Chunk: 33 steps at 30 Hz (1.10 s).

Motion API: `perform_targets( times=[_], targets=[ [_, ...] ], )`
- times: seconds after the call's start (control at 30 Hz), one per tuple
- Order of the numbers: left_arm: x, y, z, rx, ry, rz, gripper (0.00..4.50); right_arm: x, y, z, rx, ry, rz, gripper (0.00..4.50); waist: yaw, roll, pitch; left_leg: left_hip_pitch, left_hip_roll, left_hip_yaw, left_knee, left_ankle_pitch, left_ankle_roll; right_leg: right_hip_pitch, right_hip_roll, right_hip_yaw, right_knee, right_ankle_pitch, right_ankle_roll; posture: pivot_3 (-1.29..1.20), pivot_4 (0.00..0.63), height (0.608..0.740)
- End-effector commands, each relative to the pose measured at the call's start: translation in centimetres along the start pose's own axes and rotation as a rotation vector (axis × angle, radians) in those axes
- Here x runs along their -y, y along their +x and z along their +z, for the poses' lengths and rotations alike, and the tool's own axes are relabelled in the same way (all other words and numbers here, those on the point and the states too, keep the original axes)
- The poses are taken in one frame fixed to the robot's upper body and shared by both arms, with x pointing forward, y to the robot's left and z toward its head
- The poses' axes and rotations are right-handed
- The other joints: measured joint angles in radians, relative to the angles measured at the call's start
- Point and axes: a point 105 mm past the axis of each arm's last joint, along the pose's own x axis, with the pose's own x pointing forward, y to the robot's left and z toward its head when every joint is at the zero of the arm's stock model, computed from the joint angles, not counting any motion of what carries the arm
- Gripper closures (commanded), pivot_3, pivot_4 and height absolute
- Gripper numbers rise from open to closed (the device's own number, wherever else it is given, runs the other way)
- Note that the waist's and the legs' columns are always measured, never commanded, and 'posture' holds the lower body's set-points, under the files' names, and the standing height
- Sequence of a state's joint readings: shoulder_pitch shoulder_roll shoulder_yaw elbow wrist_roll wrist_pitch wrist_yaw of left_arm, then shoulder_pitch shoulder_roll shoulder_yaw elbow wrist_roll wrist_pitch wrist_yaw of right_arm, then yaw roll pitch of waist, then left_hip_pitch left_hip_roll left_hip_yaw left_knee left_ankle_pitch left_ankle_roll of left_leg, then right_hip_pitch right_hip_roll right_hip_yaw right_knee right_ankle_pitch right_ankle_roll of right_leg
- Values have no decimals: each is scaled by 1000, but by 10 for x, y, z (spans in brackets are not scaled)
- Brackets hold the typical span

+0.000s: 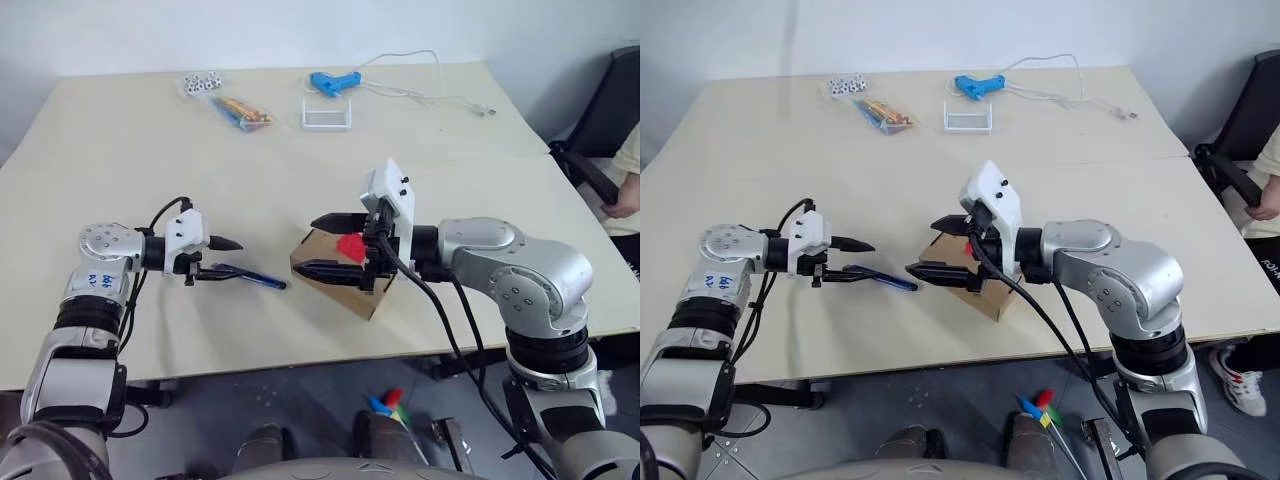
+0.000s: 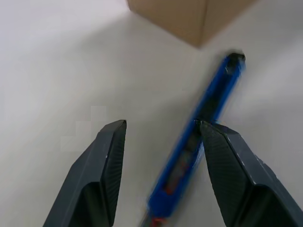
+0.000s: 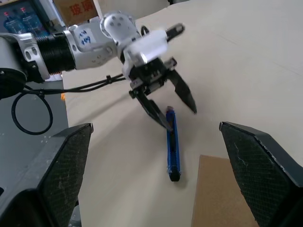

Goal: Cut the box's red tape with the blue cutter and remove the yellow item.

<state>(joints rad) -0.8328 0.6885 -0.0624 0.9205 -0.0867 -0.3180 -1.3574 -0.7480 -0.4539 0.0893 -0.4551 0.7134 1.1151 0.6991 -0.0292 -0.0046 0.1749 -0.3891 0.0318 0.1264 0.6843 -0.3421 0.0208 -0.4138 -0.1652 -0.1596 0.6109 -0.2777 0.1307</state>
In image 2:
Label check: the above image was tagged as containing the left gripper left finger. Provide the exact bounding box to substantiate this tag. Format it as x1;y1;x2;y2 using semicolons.
42;119;127;227

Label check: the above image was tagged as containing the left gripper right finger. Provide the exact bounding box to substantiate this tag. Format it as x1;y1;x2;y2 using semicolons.
199;120;303;227

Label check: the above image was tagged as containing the blue utility knife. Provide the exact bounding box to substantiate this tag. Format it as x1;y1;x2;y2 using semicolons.
139;51;247;227

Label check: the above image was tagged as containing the brown cardboard box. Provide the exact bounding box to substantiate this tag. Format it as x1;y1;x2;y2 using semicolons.
126;0;256;50

